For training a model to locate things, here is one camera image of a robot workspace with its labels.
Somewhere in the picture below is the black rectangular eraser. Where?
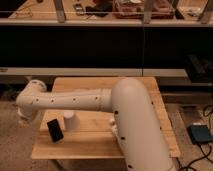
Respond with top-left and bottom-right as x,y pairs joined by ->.
47,119 -> 64,142

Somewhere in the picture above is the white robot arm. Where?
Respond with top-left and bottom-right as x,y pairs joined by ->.
16,78 -> 176,171

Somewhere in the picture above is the white tube bottle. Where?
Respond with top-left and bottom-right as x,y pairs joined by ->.
109,118 -> 117,135

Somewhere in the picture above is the white upturned paper cup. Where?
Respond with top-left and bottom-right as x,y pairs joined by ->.
63,110 -> 80,132

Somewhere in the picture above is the wooden table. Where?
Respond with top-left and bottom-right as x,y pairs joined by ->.
32,77 -> 180,168

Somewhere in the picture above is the clear plastic food tray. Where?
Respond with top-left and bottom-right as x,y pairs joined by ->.
113,0 -> 175,19

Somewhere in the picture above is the dark equipment at right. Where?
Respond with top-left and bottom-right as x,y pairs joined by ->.
185,55 -> 213,83

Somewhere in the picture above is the black box on floor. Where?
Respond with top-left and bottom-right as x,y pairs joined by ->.
187,125 -> 213,144

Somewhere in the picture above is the black cable on floor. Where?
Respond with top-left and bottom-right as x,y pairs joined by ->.
176,104 -> 213,171

